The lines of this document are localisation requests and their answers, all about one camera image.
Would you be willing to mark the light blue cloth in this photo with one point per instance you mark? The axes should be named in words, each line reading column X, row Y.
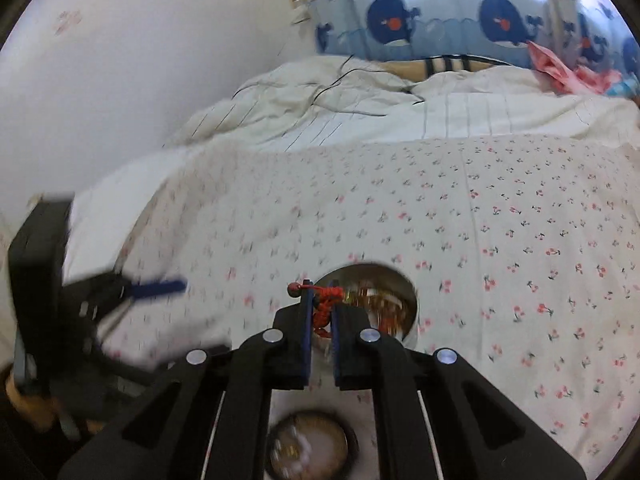
column 625, row 89

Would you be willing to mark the person's left hand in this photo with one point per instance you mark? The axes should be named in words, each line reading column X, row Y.
column 30, row 405

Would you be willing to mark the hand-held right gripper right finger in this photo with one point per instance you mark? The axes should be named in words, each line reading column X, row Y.
column 337, row 345

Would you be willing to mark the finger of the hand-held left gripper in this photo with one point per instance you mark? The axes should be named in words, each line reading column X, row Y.
column 160, row 287
column 125, row 360

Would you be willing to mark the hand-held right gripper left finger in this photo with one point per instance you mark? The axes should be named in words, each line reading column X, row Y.
column 305, row 340

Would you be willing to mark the round metal tin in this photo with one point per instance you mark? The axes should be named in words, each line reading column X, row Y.
column 365, row 272

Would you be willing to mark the white bed sheet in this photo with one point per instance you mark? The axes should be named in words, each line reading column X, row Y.
column 110, row 200

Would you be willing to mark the cherry print bed sheet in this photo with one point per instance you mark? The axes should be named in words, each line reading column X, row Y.
column 500, row 210

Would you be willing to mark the cream striped quilt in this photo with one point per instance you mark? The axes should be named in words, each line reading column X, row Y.
column 350, row 110

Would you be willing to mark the whale print blue fabric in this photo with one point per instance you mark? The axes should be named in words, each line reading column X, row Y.
column 440, row 15

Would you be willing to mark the pink cloth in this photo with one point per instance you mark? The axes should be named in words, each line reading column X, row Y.
column 555, row 67

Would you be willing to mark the tan dark-striped pillow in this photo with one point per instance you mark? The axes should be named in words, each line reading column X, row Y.
column 450, row 65

